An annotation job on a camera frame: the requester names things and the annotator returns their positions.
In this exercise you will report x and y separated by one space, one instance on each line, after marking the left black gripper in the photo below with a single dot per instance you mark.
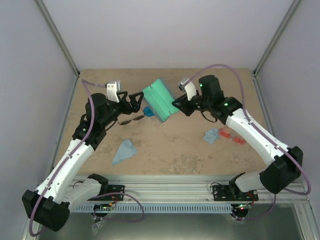
135 107

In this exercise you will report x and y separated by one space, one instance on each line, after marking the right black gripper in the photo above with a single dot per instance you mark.
185 108

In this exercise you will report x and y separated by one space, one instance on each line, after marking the grey-blue teal-lined glasses case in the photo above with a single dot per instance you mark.
159 98

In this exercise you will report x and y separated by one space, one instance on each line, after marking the light blue cleaning cloth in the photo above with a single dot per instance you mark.
125 151

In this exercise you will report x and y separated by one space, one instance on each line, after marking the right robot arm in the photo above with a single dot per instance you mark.
283 163

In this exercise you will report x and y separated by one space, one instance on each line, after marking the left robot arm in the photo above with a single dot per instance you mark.
52 201

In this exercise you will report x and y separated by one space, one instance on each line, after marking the brown tortoiseshell sunglasses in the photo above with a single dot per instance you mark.
125 119

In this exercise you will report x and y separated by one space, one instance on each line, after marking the red translucent sunglasses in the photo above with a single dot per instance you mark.
231 134

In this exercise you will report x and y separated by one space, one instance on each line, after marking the blue hard glasses case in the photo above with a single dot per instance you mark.
148 112

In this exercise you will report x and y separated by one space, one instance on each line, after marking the crumpled blue cleaning cloth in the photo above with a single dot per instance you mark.
211 135

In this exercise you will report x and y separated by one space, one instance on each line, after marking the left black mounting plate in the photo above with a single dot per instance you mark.
114 189

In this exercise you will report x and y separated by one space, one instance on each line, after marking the black mounting plate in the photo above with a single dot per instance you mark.
114 189
222 192

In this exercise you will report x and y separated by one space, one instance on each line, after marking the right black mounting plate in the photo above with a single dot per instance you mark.
222 192

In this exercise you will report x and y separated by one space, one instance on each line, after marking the left small circuit board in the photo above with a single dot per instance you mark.
104 207

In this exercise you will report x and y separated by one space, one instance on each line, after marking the small circuit board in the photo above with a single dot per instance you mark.
104 207
242 207

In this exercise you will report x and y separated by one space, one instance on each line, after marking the right small circuit board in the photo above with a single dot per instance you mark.
242 207

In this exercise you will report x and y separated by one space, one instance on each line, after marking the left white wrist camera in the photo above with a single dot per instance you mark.
112 89

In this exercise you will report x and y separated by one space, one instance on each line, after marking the left aluminium frame post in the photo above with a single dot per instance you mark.
56 34

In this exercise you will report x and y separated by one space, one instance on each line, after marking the aluminium frame post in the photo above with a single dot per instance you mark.
290 13
56 34

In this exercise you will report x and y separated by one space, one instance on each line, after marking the grey slotted cable duct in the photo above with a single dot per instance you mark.
159 208

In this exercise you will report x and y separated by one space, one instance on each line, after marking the right aluminium frame post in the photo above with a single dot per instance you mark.
290 13

